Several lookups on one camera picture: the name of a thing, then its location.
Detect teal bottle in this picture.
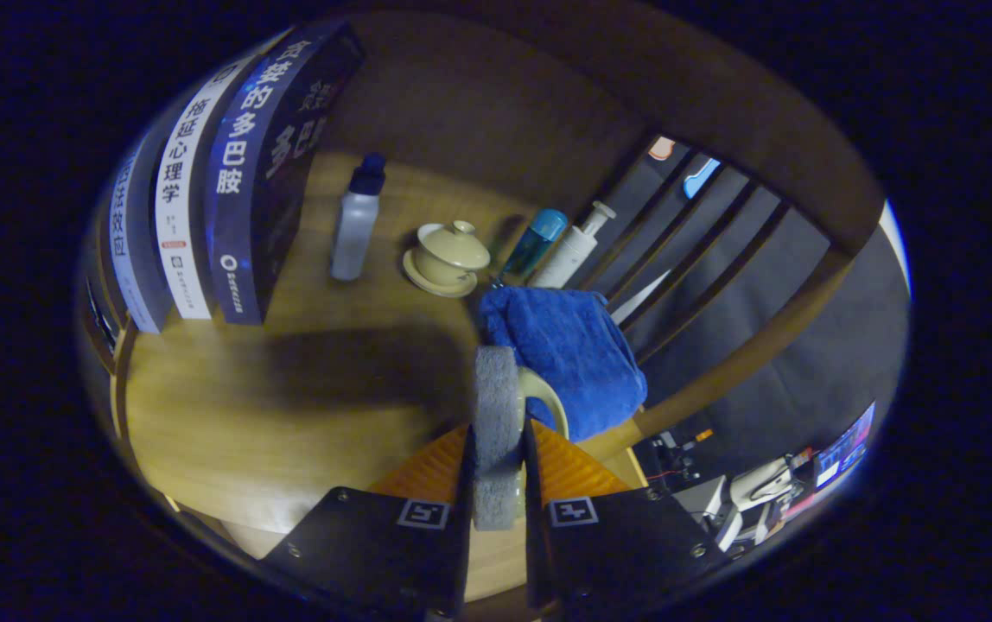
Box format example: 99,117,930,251
496,208,569,286

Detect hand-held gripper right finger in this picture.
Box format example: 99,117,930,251
522,419,726,610

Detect beige lidded teacup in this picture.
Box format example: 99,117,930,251
402,220,492,299

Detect blue towel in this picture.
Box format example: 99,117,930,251
479,287,648,443

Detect white bottle with blue cap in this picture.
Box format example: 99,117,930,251
329,154,387,282

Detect green handled scrub brush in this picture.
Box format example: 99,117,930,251
472,346,570,531

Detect orange and black tool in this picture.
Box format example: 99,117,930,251
647,429,715,472

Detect computer monitor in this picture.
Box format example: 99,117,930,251
811,402,877,493

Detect wooden countertop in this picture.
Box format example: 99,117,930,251
120,151,648,597

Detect white book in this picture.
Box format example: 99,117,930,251
155,56,255,321

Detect wooden cabinet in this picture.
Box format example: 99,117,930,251
81,0,886,606

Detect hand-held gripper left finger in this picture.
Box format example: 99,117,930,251
258,423,475,619

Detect white pump bottle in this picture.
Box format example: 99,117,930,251
531,201,618,290

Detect light blue book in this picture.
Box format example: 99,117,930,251
107,130,177,334

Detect dark blue book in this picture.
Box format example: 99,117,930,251
205,22,367,327

